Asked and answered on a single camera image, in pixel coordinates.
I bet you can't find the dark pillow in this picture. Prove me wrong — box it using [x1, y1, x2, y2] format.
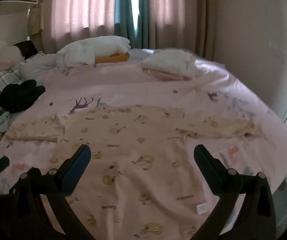
[13, 41, 39, 60]

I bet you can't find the pink printed blanket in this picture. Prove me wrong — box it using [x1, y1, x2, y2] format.
[0, 49, 287, 240]

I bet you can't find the black cloth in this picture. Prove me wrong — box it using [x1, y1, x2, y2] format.
[0, 79, 45, 114]

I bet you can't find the white folded quilt pink lining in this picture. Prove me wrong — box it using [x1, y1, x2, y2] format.
[140, 49, 196, 81]

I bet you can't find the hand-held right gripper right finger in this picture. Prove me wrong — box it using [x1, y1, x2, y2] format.
[194, 144, 276, 240]

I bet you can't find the beige printed baby shirt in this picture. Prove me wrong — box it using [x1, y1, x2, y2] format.
[6, 104, 263, 240]

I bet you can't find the teal curtain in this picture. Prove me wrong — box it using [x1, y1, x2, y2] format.
[114, 0, 151, 49]

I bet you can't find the plaid grey blanket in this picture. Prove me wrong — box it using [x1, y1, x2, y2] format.
[0, 51, 44, 117]

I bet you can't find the white folded quilt orange lining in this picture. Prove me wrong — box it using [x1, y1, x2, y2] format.
[56, 36, 131, 67]

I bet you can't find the beige layered cloth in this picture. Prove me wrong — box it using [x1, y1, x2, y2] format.
[28, 4, 44, 36]

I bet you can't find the pink curtain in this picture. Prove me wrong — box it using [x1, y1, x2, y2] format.
[40, 0, 215, 60]

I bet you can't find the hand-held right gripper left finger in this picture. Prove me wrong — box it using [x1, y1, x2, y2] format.
[10, 144, 92, 240]

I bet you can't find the white plush toy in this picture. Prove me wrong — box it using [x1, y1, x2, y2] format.
[0, 39, 25, 72]

